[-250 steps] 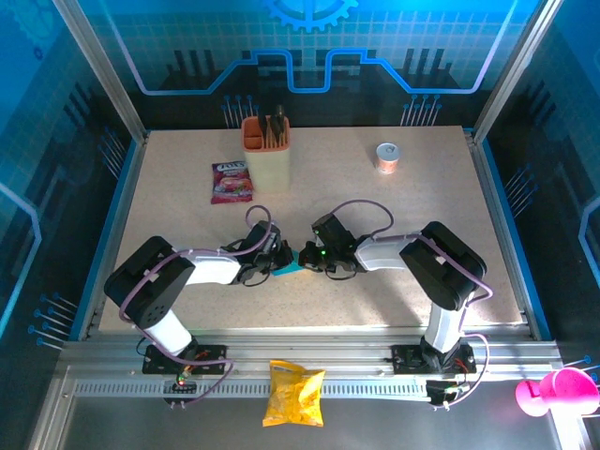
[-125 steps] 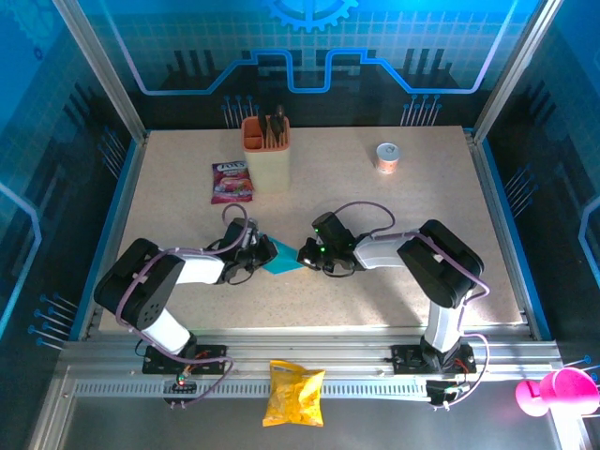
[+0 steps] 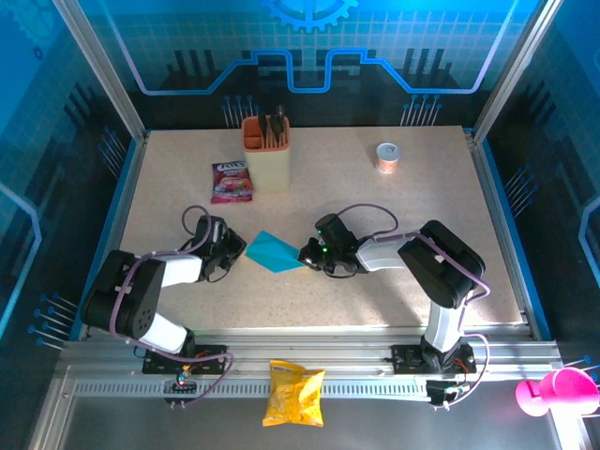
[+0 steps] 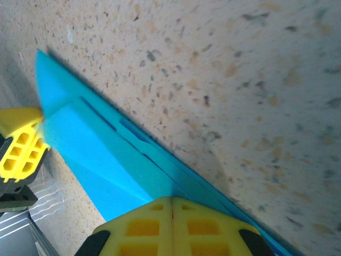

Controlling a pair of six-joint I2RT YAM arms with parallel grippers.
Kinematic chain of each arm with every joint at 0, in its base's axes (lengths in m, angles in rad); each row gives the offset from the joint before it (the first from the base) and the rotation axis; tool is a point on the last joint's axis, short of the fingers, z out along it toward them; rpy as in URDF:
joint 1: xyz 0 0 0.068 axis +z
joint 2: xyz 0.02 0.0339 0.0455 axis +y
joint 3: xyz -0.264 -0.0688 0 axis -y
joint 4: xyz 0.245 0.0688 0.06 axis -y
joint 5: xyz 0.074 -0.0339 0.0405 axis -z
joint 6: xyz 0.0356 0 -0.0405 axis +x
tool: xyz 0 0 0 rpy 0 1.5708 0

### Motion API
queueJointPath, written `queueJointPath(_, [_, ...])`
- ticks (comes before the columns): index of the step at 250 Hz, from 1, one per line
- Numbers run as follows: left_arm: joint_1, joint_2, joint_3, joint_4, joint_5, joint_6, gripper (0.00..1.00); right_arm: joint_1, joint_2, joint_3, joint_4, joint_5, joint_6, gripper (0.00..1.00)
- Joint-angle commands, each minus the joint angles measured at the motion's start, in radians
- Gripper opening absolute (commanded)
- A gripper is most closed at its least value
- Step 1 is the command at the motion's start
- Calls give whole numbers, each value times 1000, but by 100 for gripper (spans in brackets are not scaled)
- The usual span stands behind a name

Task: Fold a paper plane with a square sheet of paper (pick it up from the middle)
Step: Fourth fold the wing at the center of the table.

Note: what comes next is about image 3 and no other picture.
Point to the aluminium corner post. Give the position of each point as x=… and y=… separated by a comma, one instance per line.
x=515, y=70
x=100, y=70

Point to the pink plastic cup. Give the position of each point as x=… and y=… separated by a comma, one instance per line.
x=562, y=391

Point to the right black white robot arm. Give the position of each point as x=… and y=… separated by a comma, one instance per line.
x=440, y=262

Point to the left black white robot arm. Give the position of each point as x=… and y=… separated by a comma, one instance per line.
x=131, y=290

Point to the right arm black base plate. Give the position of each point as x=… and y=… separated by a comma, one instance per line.
x=408, y=360

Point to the small circuit board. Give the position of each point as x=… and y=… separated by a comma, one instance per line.
x=180, y=385
x=443, y=391

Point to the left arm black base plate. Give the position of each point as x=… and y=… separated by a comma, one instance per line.
x=211, y=361

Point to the magenta candy bag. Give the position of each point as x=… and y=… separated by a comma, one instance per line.
x=230, y=183

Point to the left small circuit board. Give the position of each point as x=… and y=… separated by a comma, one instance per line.
x=180, y=385

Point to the yellow chips bag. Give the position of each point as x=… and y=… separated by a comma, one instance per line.
x=294, y=396

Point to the beige utensil holder orange rim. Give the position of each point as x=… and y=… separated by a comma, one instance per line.
x=267, y=164

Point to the small can orange label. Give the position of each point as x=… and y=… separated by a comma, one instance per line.
x=387, y=158

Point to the left aluminium corner post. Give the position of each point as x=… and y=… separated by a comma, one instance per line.
x=100, y=70

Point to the right aluminium corner post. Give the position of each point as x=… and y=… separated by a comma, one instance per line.
x=515, y=70

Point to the aluminium front frame rail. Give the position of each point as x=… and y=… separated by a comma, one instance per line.
x=304, y=344

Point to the right small circuit board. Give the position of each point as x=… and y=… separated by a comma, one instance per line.
x=443, y=391

